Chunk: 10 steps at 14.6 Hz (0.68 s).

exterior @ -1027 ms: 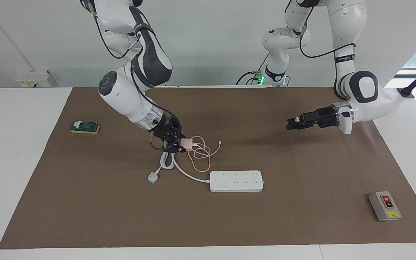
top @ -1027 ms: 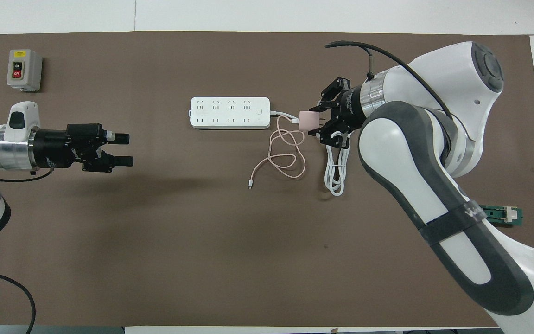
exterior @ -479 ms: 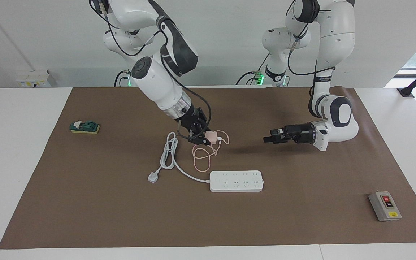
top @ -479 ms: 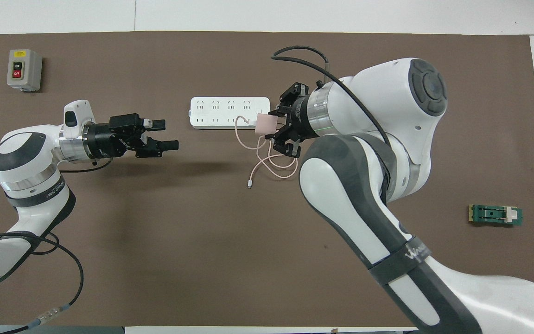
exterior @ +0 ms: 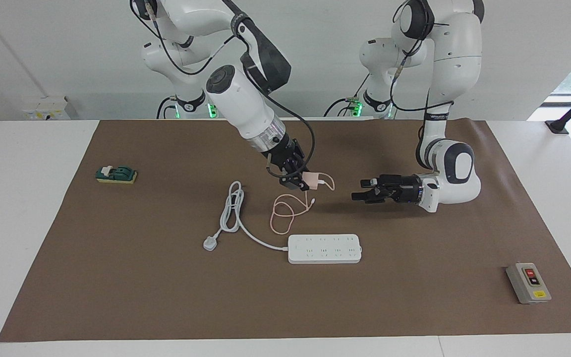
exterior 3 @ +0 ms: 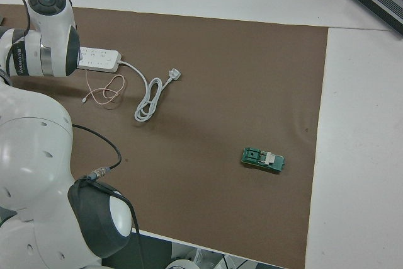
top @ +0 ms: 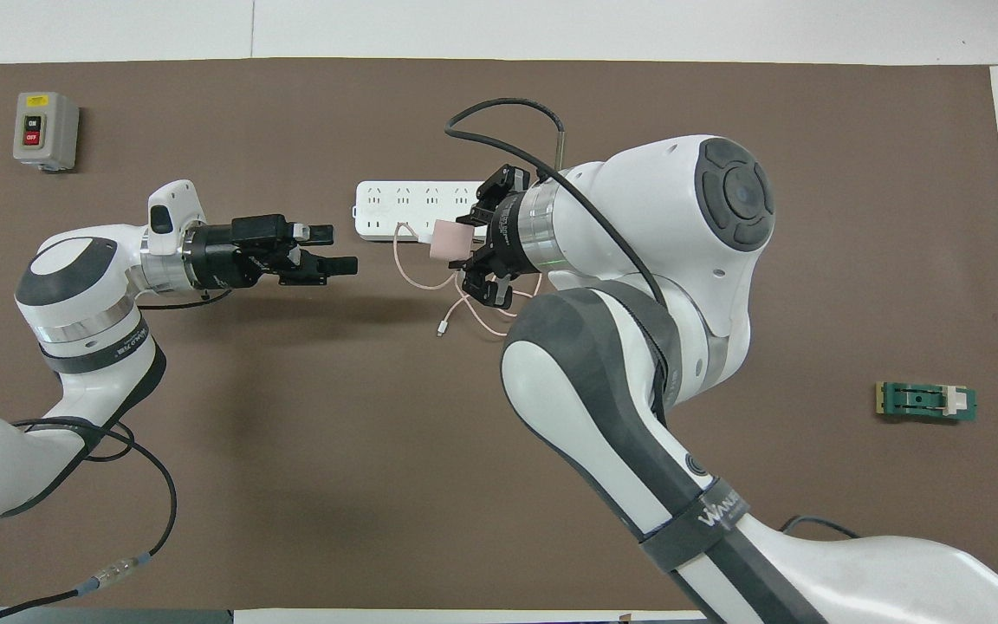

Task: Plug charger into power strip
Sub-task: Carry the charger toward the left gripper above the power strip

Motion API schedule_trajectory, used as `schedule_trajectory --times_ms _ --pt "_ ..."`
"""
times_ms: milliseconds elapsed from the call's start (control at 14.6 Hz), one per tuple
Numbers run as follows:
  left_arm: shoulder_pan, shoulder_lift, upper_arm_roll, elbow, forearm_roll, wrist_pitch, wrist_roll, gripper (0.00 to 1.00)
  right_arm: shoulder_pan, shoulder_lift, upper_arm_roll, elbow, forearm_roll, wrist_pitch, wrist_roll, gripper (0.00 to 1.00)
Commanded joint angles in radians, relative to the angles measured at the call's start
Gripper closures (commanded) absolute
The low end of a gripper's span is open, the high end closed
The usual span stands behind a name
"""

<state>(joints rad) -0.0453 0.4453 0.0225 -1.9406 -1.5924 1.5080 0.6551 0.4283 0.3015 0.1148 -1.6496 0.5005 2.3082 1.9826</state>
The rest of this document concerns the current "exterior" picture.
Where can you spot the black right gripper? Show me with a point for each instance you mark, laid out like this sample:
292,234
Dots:
285,156

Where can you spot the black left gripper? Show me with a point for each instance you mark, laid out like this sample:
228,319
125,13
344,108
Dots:
404,189

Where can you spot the pink charger adapter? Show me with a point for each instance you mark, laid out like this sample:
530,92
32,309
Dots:
313,179

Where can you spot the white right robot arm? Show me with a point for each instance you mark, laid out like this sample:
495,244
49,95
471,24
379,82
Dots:
241,104

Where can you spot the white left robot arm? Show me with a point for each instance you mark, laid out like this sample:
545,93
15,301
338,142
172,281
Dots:
456,59

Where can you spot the white power strip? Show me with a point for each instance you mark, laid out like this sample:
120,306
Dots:
325,249

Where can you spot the brown paper mat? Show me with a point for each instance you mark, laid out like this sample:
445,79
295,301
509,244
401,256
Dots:
315,297

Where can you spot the grey on-off switch box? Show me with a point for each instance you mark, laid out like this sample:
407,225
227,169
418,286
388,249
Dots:
528,283

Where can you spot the green knife switch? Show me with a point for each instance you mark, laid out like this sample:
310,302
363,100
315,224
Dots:
117,174

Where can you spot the white wall socket box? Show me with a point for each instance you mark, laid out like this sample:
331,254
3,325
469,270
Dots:
45,109

